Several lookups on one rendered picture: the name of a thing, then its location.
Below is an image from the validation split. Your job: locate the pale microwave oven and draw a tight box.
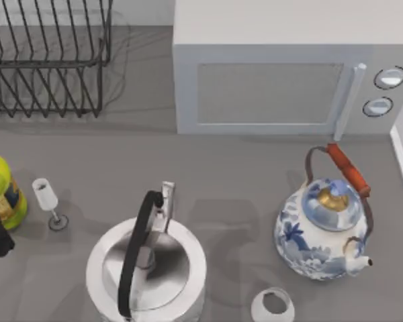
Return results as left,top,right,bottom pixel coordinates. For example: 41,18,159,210
172,0,403,136

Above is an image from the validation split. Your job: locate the blue and white porcelain teapot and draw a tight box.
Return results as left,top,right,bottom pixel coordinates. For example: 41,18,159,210
275,142,374,281

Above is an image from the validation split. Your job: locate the small white wine glass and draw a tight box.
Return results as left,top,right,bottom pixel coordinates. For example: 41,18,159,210
32,178,69,231

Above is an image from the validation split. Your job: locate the white cup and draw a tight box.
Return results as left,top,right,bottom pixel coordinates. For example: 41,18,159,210
250,287,295,322

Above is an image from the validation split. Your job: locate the small microwave knob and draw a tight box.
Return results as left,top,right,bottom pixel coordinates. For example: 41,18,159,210
362,96,394,118

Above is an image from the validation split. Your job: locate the yellow green patterned bottle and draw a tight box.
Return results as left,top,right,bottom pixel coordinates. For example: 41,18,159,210
0,153,28,231

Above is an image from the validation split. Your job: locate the large microwave knob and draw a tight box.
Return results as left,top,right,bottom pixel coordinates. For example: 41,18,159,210
373,65,403,90

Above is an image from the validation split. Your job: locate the silver kettle with black handle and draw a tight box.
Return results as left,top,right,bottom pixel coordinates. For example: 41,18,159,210
85,181,208,322

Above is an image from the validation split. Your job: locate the microwave door handle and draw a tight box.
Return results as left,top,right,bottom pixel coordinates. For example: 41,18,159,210
332,62,368,142

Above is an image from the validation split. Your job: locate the dark wire dish rack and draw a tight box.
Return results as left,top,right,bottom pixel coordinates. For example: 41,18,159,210
0,0,114,119

